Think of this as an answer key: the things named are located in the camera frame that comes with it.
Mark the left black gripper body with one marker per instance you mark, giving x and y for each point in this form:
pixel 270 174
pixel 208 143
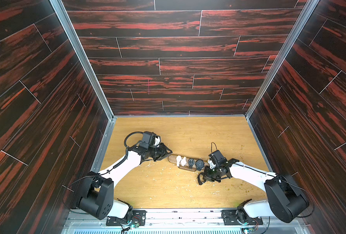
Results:
pixel 158 153

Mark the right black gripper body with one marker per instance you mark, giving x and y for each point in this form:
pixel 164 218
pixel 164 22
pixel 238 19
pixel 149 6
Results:
pixel 209 174

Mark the dark wooden watch stand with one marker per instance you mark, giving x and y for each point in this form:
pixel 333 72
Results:
pixel 172 159

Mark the black watch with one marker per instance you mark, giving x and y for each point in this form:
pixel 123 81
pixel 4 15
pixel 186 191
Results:
pixel 201 178
pixel 199 164
pixel 191 163

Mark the white watch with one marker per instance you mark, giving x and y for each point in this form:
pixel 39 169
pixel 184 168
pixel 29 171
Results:
pixel 183 161
pixel 178 159

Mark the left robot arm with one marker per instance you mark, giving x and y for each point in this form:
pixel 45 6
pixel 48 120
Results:
pixel 95 192

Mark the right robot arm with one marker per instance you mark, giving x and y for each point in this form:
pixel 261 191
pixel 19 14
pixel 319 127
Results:
pixel 285 199

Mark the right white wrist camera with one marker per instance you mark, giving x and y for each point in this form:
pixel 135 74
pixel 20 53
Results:
pixel 211 164

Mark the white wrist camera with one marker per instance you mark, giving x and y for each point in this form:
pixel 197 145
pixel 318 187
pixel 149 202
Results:
pixel 211 164
pixel 157 141

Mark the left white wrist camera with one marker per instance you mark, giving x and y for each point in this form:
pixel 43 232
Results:
pixel 157 141

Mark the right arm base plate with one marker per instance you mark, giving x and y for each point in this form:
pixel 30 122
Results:
pixel 239 217

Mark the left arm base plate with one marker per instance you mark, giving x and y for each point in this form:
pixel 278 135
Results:
pixel 134 218

